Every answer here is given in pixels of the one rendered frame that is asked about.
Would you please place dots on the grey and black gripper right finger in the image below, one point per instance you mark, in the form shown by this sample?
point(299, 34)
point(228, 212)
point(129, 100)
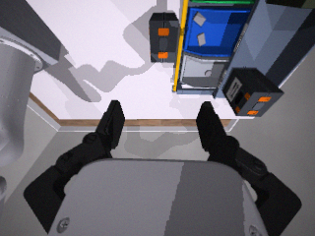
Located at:
point(276, 202)

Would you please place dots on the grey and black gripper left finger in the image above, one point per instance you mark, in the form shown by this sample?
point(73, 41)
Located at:
point(45, 194)

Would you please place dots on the blue open bin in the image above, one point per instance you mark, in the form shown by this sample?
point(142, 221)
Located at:
point(221, 30)

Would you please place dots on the yellow bar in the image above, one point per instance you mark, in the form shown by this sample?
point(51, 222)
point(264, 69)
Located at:
point(183, 18)

